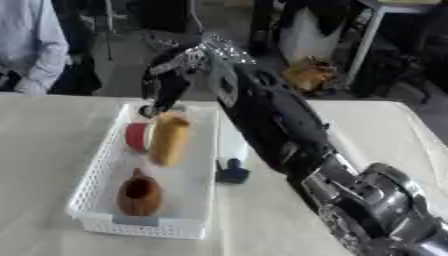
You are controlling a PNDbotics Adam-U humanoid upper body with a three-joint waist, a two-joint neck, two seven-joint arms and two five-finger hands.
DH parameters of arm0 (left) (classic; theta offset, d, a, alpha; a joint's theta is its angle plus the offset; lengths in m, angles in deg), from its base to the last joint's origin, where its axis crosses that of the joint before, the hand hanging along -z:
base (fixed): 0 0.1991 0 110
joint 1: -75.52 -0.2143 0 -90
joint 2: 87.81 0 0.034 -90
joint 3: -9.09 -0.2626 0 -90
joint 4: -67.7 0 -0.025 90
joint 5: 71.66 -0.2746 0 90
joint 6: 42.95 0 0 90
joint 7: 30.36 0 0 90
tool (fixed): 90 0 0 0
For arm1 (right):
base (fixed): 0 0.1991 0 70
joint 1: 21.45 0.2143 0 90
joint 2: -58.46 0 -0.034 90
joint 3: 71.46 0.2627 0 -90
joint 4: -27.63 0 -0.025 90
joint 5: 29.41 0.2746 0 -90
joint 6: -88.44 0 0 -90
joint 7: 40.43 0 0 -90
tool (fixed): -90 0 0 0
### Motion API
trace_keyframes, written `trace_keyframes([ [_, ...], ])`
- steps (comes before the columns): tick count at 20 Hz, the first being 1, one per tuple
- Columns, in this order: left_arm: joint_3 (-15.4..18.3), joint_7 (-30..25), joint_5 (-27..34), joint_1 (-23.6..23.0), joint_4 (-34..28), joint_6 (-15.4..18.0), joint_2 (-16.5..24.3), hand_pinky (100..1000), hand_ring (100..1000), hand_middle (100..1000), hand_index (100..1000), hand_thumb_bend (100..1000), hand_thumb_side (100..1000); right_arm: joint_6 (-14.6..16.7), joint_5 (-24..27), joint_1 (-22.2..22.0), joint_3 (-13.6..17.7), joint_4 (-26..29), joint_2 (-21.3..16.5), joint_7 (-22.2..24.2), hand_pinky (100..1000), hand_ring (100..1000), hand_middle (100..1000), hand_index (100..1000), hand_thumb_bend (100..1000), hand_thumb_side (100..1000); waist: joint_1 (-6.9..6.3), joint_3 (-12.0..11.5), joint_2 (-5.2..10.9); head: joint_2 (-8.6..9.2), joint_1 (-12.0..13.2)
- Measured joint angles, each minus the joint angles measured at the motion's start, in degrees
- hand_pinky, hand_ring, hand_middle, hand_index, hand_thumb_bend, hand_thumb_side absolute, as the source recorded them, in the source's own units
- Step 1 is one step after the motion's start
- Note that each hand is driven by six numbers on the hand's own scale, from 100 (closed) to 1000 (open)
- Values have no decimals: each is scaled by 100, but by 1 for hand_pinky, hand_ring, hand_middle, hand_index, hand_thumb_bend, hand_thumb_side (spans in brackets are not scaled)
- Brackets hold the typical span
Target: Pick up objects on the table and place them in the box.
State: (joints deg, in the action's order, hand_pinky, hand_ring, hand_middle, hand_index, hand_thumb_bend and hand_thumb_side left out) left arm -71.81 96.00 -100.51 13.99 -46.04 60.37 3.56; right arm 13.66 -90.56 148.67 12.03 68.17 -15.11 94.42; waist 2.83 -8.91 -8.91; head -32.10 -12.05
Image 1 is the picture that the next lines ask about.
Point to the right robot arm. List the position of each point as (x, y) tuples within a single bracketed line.
[(274, 116)]

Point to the tan oblong bread toy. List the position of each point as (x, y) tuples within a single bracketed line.
[(170, 140)]

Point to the brown bag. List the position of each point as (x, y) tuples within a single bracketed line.
[(310, 74)]

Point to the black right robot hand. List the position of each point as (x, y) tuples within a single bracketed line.
[(168, 87)]

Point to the black and white bag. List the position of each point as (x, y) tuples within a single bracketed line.
[(309, 30)]

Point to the black chair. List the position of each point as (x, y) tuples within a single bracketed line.
[(166, 16)]

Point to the red and white round toy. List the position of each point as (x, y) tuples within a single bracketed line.
[(137, 136)]

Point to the person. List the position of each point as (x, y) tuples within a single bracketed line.
[(29, 43)]

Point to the white perforated plastic basket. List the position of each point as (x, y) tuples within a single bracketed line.
[(186, 186)]

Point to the white table leg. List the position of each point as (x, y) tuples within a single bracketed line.
[(364, 43)]

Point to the brown wooden cup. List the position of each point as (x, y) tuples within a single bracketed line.
[(140, 196)]

